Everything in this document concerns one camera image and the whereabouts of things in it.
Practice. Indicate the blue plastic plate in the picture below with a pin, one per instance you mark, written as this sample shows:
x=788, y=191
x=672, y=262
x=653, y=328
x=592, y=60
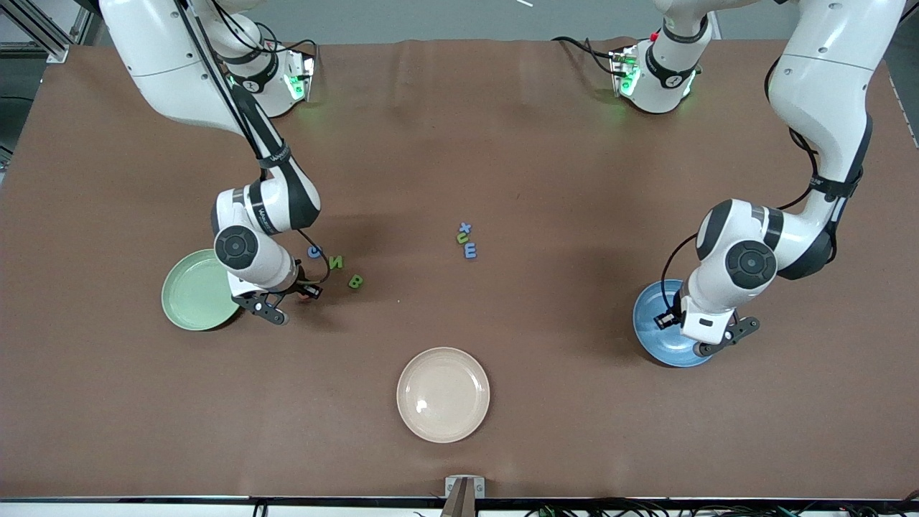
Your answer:
x=650, y=330

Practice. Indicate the aluminium frame profile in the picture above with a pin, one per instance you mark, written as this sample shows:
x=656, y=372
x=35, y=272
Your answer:
x=36, y=50

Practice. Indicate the brown table cover sheet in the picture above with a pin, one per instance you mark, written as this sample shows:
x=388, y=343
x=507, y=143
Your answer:
x=502, y=143

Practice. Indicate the grey camera pole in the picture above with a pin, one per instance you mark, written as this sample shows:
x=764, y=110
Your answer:
x=459, y=502

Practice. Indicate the metal camera pole bracket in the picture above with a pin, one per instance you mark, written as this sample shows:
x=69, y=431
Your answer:
x=479, y=488

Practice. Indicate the beige plastic plate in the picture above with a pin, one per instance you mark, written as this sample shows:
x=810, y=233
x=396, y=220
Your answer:
x=443, y=402

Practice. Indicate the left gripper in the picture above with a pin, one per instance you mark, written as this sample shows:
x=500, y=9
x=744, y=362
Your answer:
x=669, y=318

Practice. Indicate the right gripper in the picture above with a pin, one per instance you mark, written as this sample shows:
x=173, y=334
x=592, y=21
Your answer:
x=302, y=287

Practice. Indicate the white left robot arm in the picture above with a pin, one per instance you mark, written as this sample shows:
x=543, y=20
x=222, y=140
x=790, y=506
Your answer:
x=826, y=79

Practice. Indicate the green foam letter B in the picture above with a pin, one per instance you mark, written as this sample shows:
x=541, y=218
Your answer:
x=355, y=281

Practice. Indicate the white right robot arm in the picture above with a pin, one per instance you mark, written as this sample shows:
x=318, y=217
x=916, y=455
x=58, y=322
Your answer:
x=165, y=57

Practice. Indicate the green plastic plate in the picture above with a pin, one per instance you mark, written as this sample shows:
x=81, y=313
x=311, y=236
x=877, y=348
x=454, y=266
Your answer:
x=190, y=294

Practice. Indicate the green foam letter N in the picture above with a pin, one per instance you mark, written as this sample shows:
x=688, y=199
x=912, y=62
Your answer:
x=336, y=262

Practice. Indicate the blue foam letter m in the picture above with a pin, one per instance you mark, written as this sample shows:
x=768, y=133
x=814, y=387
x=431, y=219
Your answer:
x=470, y=250

